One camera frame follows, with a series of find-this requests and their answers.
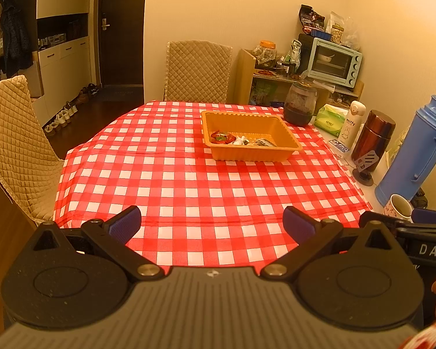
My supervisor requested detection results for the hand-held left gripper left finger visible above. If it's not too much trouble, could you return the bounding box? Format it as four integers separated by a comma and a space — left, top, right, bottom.
29, 205, 166, 282

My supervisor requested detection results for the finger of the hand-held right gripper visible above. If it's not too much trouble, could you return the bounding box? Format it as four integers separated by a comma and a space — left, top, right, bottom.
360, 210, 400, 231
411, 208, 436, 225

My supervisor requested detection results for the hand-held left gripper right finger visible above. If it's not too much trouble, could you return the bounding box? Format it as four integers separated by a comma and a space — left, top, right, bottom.
260, 206, 395, 281

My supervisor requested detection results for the orange plastic tray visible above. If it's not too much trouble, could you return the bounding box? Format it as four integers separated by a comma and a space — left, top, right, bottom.
201, 111, 303, 162

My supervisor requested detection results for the large red snack packet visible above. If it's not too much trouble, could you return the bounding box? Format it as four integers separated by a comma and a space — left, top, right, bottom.
210, 131, 237, 145

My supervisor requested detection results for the person's right forearm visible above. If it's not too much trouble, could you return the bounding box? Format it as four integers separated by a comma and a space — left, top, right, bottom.
400, 322, 436, 349

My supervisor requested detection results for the white patterned mug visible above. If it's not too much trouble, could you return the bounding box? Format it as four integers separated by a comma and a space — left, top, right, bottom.
383, 194, 414, 222

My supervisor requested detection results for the red checkered tablecloth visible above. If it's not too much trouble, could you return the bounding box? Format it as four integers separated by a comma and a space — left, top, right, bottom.
53, 101, 373, 268

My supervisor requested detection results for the grey phone stand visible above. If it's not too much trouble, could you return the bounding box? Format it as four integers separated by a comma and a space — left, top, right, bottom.
352, 151, 380, 186

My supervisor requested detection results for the blue thermos jug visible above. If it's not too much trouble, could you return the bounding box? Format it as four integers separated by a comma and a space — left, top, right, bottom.
375, 95, 436, 208

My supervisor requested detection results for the yellow green bag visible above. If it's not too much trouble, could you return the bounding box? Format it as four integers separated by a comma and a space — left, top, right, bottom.
385, 127, 411, 164

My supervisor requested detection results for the brown metal thermos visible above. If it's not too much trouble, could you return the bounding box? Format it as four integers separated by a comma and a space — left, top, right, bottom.
351, 110, 396, 172

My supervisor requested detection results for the blue white tissue packet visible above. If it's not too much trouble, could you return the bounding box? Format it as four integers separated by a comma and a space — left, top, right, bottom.
329, 139, 351, 153

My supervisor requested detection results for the white thermos bottle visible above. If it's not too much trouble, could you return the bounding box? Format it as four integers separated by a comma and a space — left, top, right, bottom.
339, 101, 366, 148

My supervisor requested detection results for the green tissue pack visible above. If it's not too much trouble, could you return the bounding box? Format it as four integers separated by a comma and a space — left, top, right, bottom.
314, 104, 350, 138

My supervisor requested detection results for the dark glass jar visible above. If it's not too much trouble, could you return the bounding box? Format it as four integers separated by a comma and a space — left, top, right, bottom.
283, 82, 318, 127

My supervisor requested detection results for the row of shoes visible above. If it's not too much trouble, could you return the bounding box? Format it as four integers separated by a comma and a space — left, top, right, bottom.
44, 83, 100, 135

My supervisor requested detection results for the dark doormat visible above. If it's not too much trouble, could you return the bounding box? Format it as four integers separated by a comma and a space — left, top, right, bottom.
94, 85, 144, 102

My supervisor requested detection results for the quilted beige chair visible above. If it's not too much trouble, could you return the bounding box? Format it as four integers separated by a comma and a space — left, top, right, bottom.
0, 75, 65, 226
163, 41, 233, 102

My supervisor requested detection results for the wooden shelf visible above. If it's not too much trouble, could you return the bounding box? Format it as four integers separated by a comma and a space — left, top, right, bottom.
237, 48, 364, 108

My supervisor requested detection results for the light blue toaster oven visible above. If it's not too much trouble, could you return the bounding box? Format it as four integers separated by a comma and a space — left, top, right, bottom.
300, 34, 363, 88

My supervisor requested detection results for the silver green bag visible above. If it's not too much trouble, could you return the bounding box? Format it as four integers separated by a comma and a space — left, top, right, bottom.
289, 41, 302, 73

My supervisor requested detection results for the white cabinet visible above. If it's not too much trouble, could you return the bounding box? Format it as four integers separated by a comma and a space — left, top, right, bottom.
0, 0, 95, 117

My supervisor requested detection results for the orange lid jar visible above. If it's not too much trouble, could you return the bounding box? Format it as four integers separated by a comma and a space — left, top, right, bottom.
253, 41, 278, 69

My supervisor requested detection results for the clear plastic bag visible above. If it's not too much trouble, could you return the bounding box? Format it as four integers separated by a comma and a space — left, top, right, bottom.
343, 16, 360, 49

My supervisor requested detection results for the dark door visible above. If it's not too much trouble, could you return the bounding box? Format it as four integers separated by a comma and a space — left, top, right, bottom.
98, 0, 146, 90

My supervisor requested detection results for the dark snack bag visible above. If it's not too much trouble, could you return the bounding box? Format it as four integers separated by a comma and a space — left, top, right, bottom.
300, 4, 326, 35

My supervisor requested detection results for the dark hanging coat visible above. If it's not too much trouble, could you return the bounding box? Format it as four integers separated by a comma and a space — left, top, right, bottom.
0, 2, 33, 77

